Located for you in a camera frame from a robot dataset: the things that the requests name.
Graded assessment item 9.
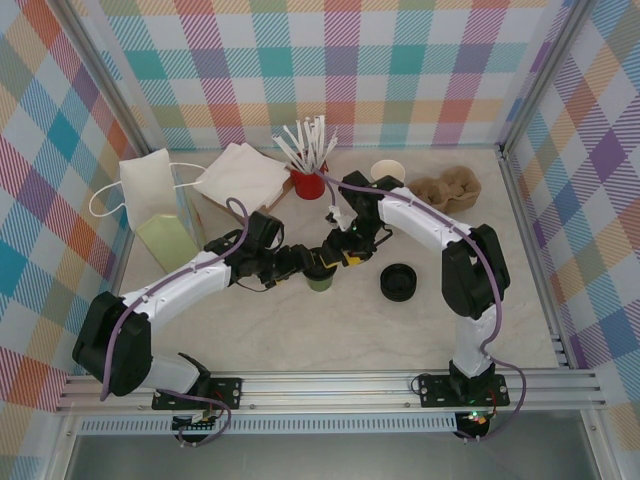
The stack of white napkins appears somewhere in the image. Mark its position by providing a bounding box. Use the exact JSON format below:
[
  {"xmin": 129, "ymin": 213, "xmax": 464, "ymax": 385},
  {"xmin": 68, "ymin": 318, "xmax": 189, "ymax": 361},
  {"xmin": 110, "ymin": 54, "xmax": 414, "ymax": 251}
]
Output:
[{"xmin": 193, "ymin": 142, "xmax": 292, "ymax": 214}]

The stack of black cup lids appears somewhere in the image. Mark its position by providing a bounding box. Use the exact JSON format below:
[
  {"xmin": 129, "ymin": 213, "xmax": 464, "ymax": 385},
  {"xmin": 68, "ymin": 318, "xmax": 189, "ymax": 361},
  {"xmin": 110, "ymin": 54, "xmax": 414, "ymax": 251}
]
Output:
[{"xmin": 378, "ymin": 260, "xmax": 419, "ymax": 304}]

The stack of paper cups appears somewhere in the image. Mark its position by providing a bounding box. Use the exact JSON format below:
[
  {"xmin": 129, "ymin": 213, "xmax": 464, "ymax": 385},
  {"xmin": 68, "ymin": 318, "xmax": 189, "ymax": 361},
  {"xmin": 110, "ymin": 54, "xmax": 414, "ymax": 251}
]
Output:
[{"xmin": 370, "ymin": 158, "xmax": 406, "ymax": 187}]

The red straw holder cup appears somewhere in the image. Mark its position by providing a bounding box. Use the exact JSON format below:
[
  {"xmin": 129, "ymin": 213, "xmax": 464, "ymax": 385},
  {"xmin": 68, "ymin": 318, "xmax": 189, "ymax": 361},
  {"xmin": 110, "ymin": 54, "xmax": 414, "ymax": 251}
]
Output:
[{"xmin": 290, "ymin": 160, "xmax": 329, "ymax": 200}]

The white slotted cable duct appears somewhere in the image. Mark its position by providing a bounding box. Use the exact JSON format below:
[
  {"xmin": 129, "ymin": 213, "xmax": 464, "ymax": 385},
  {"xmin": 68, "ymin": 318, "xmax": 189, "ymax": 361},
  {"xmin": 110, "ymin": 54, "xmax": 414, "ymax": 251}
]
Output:
[{"xmin": 79, "ymin": 417, "xmax": 459, "ymax": 436}]

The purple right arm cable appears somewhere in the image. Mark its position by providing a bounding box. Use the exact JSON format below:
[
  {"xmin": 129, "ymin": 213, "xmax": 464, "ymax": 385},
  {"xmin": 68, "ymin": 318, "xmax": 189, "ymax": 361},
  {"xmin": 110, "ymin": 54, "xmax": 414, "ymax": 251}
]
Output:
[{"xmin": 317, "ymin": 169, "xmax": 526, "ymax": 445}]

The printed paper takeout bag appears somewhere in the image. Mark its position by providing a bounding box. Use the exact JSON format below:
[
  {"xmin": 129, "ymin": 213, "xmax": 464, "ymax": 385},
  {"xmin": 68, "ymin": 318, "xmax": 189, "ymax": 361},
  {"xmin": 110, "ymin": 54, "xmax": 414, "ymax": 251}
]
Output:
[{"xmin": 88, "ymin": 148, "xmax": 207, "ymax": 270}]

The brown cardboard napkin tray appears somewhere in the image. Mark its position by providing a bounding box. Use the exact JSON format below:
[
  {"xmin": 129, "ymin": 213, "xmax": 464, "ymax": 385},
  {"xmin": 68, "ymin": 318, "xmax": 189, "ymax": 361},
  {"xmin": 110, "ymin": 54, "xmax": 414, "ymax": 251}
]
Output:
[{"xmin": 199, "ymin": 169, "xmax": 297, "ymax": 225}]

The small black circuit board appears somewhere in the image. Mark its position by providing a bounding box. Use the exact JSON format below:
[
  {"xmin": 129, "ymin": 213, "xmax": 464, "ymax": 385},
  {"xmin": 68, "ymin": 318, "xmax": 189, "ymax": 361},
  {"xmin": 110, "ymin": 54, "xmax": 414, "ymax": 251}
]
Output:
[
  {"xmin": 454, "ymin": 408, "xmax": 496, "ymax": 431},
  {"xmin": 172, "ymin": 412, "xmax": 221, "ymax": 434}
]

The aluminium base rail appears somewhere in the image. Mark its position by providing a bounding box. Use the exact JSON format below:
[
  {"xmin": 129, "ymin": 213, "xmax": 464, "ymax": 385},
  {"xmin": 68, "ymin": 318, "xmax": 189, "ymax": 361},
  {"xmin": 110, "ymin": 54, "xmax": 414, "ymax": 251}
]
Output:
[{"xmin": 57, "ymin": 369, "xmax": 606, "ymax": 416}]

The green paper coffee cup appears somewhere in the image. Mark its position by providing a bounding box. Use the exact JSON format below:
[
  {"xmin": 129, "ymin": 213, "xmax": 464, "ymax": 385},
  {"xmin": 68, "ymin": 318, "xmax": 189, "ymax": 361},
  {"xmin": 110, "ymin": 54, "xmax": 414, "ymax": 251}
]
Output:
[{"xmin": 305, "ymin": 273, "xmax": 335, "ymax": 295}]

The aluminium frame post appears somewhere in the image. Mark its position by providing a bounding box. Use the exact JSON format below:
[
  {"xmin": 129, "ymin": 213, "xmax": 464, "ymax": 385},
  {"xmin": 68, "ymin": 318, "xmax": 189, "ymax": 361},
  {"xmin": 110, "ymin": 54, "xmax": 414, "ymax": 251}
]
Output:
[
  {"xmin": 498, "ymin": 0, "xmax": 599, "ymax": 154},
  {"xmin": 62, "ymin": 0, "xmax": 156, "ymax": 161}
]

